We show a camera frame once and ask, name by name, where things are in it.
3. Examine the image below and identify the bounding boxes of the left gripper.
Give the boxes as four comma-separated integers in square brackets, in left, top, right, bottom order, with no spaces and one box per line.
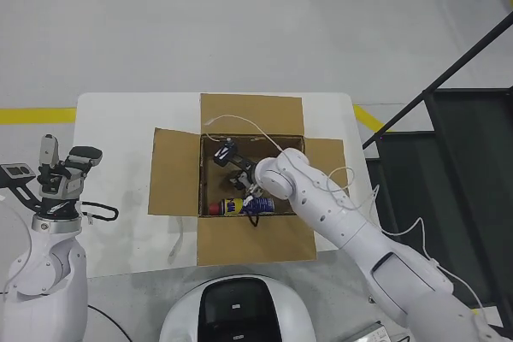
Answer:
[31,133,103,235]

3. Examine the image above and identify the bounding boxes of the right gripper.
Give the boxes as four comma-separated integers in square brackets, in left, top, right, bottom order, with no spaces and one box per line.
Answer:
[227,167,266,198]

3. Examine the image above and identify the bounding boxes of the grey box device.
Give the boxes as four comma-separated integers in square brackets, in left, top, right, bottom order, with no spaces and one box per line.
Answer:
[339,321,395,342]

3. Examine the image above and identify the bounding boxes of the blue and yellow spray can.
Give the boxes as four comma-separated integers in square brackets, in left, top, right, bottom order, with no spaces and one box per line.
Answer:
[208,196,276,217]

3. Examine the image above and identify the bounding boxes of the large brown carton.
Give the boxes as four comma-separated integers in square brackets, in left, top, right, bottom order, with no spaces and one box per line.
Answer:
[147,92,350,268]

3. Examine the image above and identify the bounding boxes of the robot body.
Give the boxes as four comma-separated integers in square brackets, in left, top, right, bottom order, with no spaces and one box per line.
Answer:
[158,274,319,342]

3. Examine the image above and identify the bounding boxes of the black metal rack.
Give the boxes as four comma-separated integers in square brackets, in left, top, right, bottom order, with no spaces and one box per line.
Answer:
[362,0,513,331]

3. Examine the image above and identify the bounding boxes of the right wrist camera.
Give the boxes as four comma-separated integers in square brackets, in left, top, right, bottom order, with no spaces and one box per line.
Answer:
[213,137,257,173]

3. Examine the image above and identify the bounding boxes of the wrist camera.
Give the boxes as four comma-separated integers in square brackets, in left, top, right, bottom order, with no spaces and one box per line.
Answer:
[213,137,257,173]
[0,162,43,211]

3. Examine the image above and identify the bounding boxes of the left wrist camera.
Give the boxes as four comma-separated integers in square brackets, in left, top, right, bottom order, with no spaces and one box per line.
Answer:
[0,162,43,211]

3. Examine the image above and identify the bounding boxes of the thin white cable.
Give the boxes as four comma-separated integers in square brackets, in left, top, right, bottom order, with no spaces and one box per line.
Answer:
[0,189,34,298]
[203,114,495,328]

